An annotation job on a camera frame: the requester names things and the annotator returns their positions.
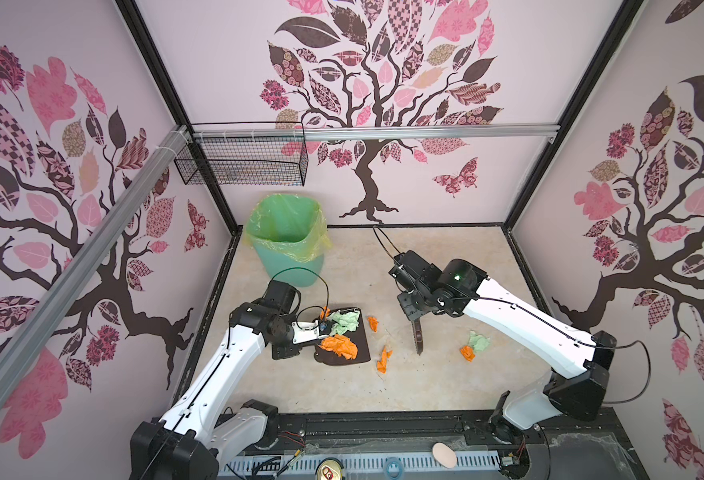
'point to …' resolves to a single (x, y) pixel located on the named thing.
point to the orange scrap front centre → (343, 346)
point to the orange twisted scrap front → (382, 364)
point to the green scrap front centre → (343, 322)
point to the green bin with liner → (286, 231)
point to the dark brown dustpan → (331, 358)
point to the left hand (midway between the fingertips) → (290, 341)
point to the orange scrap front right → (467, 352)
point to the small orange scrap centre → (373, 323)
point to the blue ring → (393, 459)
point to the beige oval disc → (444, 454)
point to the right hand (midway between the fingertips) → (411, 297)
